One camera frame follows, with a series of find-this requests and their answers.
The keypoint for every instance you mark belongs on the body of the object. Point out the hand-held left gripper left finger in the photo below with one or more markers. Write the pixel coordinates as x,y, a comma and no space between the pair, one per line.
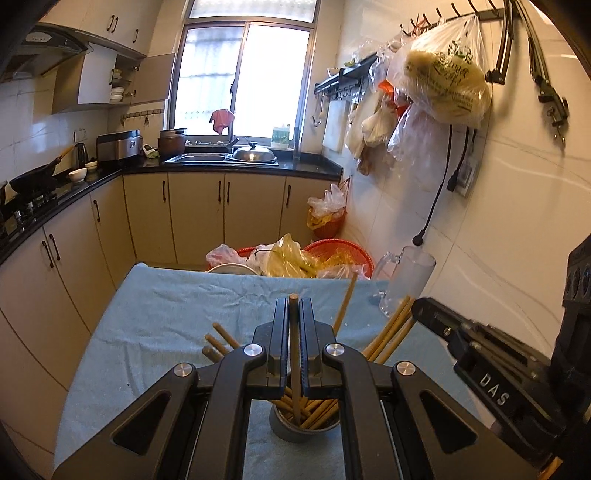
284,337

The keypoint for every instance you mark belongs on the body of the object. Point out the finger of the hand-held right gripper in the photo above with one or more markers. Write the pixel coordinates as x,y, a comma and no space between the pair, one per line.
436,321
498,346

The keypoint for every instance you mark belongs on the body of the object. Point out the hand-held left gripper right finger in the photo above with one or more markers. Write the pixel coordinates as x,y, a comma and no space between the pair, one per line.
305,341

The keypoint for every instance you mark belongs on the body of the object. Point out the dark round utensil holder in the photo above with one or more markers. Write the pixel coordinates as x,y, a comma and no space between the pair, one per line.
300,436

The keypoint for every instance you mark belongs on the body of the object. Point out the clear glass mug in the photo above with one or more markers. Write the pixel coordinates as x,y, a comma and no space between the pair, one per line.
411,272

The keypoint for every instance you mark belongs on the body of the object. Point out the yellow plastic bag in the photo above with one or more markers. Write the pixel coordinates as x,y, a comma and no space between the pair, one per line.
286,258

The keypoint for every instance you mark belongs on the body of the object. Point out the metal basin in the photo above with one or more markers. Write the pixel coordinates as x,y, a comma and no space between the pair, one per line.
231,269

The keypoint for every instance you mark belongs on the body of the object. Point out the small red basket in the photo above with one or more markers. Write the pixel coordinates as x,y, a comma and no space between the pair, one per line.
244,251

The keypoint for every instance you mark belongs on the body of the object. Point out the large red basket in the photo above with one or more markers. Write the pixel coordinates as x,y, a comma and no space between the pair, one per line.
341,244

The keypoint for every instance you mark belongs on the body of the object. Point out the crumpled clear plastic bag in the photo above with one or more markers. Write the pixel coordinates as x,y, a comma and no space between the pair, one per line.
221,254

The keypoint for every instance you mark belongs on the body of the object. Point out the red trash bin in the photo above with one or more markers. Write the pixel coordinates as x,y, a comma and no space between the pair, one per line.
330,228

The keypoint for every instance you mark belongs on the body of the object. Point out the teal towel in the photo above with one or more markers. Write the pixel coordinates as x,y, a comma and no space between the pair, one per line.
161,314

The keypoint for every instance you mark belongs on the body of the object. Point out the beige lower kitchen cabinets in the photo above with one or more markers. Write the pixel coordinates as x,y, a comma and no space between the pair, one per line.
194,212

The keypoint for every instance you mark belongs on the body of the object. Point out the beige kitchen cabinets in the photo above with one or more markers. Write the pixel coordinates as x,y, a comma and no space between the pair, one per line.
194,212
97,74

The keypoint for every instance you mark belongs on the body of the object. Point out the black kitchen countertop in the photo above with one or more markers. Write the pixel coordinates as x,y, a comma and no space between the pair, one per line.
300,166

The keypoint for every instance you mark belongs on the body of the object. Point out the metal pot lid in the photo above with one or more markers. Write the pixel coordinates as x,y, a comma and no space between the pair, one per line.
254,154

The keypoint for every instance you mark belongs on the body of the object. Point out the sink faucet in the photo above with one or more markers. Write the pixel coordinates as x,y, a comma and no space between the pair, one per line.
232,144

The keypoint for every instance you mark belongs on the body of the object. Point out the steel kitchen sink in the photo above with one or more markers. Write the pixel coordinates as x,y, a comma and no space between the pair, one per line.
194,158

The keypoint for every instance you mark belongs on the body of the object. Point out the hanging clear plastic bags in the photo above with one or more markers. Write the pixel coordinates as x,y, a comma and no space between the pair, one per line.
376,124

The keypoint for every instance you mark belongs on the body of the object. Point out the white cutting board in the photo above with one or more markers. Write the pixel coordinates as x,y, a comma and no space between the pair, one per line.
336,129

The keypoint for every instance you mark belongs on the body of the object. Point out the brown clay pot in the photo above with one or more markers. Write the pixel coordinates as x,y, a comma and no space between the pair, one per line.
171,144

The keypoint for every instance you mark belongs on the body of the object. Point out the pink cloth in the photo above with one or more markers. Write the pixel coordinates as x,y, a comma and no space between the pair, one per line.
222,121

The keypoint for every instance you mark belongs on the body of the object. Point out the large hanging plastic bag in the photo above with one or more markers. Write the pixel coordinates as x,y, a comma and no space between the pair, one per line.
443,78

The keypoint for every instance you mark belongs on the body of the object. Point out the silver rice cooker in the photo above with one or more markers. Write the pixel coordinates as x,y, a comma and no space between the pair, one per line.
117,145

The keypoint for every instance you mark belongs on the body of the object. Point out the white bowl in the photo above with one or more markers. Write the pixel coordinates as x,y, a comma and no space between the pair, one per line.
77,175

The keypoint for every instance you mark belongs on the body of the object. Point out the black hanging clamp tool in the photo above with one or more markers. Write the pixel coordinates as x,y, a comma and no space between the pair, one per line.
507,41
547,83

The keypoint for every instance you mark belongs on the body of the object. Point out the kitchen window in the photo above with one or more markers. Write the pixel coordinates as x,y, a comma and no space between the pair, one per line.
263,69

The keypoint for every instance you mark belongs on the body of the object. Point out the dark electric kettle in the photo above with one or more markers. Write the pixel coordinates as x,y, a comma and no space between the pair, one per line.
81,154

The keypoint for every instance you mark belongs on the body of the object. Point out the gas stove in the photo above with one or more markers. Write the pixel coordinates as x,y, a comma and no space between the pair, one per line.
27,205

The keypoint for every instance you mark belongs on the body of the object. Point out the stack of white bowls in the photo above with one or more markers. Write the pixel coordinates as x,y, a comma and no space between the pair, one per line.
117,94

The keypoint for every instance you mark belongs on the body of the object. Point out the black wok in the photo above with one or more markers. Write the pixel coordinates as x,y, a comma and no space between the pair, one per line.
34,180

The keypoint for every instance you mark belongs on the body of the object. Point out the beige upper kitchen cabinets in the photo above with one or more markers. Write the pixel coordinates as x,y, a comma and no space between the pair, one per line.
97,74

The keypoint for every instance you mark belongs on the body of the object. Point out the range hood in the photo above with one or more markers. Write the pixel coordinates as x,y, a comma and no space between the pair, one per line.
46,46

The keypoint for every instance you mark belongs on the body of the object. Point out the wall power outlet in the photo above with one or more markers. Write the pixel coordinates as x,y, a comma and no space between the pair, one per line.
466,177

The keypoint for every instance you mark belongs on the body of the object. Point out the black wall rack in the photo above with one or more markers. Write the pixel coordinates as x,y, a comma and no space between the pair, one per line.
341,76

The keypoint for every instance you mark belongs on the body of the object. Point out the dark wall hook rail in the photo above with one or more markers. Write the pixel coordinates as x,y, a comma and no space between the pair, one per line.
494,14

